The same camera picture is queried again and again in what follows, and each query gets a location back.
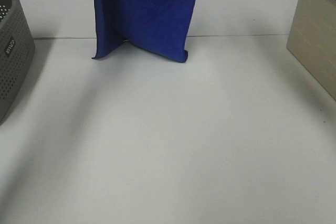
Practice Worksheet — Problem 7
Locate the blue microfibre towel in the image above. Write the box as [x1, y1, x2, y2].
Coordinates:
[94, 0, 196, 62]

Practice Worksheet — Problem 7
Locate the beige fabric storage box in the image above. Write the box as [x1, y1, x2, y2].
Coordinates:
[287, 0, 335, 98]

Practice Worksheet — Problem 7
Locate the grey perforated plastic basket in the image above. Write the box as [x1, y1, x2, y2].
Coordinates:
[1, 0, 35, 121]

